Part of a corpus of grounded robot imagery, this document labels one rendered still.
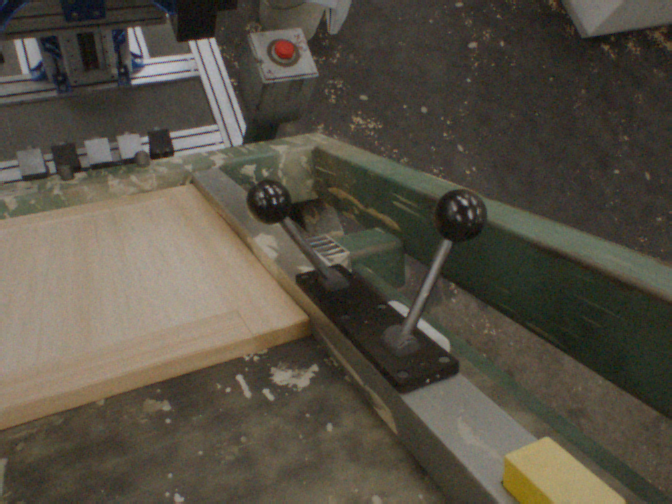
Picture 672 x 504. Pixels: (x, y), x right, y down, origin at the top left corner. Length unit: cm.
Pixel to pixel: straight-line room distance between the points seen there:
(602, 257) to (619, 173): 230
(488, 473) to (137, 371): 30
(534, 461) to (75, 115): 176
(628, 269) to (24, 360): 55
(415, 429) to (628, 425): 213
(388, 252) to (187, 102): 125
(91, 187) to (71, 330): 46
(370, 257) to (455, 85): 186
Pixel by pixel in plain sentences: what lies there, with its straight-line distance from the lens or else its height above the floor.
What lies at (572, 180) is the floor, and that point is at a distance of 268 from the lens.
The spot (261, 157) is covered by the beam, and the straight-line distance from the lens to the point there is 106.
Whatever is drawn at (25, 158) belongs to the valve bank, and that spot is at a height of 76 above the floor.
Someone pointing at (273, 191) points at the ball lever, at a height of 143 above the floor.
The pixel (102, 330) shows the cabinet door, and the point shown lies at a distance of 58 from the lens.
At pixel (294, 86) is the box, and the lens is 117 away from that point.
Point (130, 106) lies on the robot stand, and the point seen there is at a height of 21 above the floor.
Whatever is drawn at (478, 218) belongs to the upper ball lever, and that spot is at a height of 152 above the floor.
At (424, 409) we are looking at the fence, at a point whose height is 149.
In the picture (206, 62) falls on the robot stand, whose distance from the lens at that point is 202.
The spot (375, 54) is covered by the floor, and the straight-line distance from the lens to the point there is 253.
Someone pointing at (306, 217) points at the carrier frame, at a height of 79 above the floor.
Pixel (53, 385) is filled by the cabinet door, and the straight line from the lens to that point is 52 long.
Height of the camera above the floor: 183
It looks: 65 degrees down
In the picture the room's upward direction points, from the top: 39 degrees clockwise
